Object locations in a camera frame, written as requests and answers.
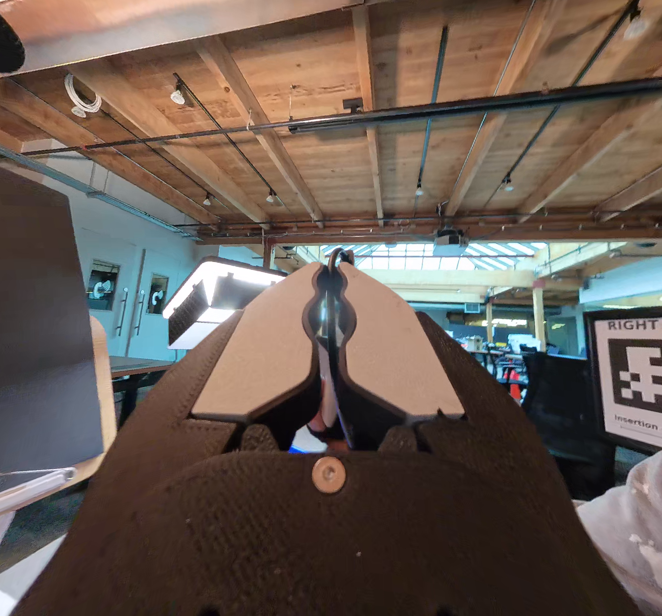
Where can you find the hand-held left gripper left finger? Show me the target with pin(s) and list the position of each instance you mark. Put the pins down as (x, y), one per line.
(248, 362)

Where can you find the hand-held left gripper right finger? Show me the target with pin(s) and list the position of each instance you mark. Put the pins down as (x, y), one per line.
(403, 362)

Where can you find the white studio light panel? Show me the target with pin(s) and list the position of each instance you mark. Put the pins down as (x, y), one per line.
(196, 331)

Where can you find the orange traffic cone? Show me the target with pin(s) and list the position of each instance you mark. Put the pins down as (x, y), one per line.
(516, 386)

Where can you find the ceiling projector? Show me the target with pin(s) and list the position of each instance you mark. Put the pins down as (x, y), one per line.
(450, 237)

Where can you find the black office chair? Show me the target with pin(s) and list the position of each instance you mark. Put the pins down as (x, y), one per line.
(563, 409)

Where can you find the framed black-white marker sign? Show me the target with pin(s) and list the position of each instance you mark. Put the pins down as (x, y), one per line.
(636, 368)

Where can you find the black ceiling pipe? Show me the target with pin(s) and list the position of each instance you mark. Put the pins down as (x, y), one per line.
(465, 105)

